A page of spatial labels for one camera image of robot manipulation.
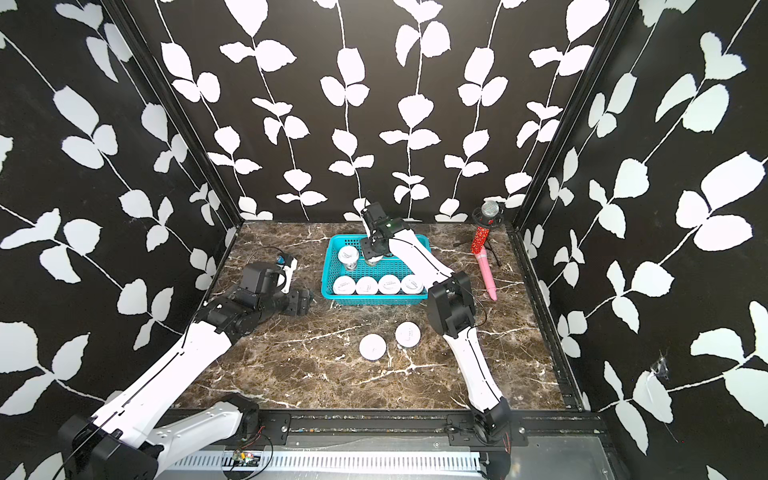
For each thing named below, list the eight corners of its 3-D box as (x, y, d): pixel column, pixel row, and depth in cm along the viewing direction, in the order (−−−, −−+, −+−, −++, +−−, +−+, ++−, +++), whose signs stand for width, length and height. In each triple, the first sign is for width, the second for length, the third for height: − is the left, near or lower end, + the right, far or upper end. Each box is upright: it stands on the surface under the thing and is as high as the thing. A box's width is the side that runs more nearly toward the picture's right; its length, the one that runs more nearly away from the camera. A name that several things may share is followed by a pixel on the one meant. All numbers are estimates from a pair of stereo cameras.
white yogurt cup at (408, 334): (395, 352, 89) (395, 343, 84) (395, 332, 93) (395, 322, 88) (419, 352, 89) (421, 343, 84) (418, 332, 93) (419, 322, 88)
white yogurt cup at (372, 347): (360, 364, 87) (358, 355, 81) (362, 343, 91) (360, 333, 85) (386, 364, 87) (386, 355, 81) (386, 343, 91) (386, 333, 85)
